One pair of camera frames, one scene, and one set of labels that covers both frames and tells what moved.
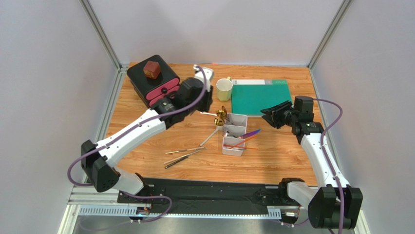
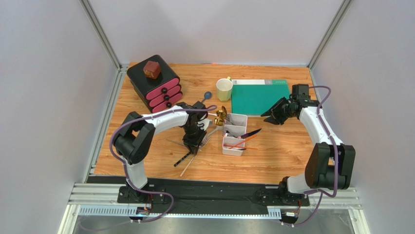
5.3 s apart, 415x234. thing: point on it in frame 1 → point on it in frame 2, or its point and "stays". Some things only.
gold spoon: (222, 113) stays
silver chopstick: (165, 162) → (187, 166)
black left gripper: (208, 96) → (194, 144)
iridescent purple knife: (250, 133) stays
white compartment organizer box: (235, 125) stays
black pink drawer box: (153, 79) stays
